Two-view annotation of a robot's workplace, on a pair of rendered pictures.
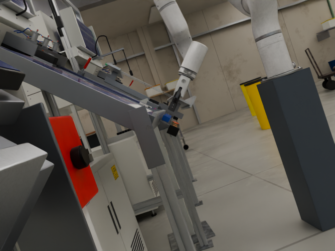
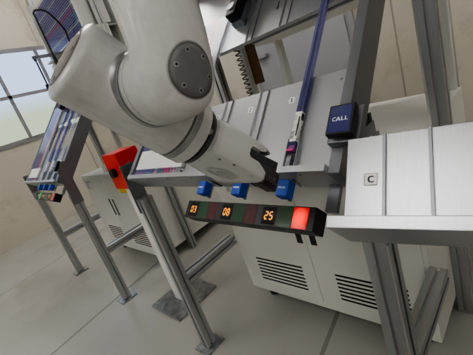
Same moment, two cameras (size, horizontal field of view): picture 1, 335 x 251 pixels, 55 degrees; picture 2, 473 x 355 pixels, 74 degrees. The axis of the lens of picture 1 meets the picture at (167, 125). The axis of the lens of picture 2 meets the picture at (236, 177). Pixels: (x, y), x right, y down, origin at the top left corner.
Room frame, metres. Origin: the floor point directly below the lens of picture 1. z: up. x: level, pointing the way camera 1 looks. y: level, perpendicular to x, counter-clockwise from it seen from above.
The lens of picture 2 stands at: (1.83, -0.42, 0.89)
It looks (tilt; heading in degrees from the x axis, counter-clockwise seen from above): 16 degrees down; 135
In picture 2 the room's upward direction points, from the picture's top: 19 degrees counter-clockwise
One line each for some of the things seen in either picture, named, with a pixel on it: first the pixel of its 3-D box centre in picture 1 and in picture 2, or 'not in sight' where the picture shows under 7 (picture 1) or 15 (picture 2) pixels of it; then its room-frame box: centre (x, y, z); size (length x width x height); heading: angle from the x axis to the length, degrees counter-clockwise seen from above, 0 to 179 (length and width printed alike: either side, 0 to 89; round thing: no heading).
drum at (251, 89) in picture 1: (266, 102); not in sight; (4.70, -1.47, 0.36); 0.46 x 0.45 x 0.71; 5
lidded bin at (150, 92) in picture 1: (153, 91); not in sight; (9.32, 0.05, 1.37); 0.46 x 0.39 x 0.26; 96
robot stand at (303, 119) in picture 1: (305, 148); not in sight; (1.48, -0.57, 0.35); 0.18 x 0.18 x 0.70; 6
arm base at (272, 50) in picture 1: (274, 57); not in sight; (1.48, -0.57, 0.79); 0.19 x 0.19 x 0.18
